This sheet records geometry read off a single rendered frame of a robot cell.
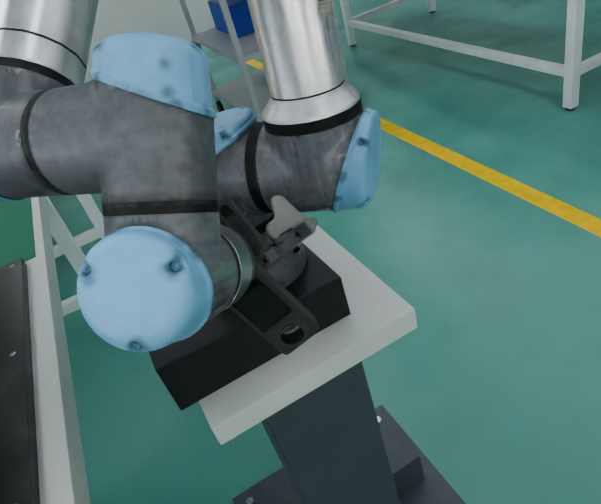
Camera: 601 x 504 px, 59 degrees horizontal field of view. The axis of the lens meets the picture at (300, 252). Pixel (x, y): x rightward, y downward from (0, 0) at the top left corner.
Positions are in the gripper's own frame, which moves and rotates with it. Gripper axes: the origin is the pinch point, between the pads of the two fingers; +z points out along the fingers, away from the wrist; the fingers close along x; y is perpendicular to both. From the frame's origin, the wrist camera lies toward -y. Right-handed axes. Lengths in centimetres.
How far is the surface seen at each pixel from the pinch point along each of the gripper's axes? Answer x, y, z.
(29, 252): 51, 36, 43
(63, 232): 76, 56, 106
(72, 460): 37.1, -4.8, -1.5
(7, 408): 44.6, 6.6, 3.5
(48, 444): 39.8, -1.1, 0.0
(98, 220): 86, 67, 156
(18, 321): 47, 20, 20
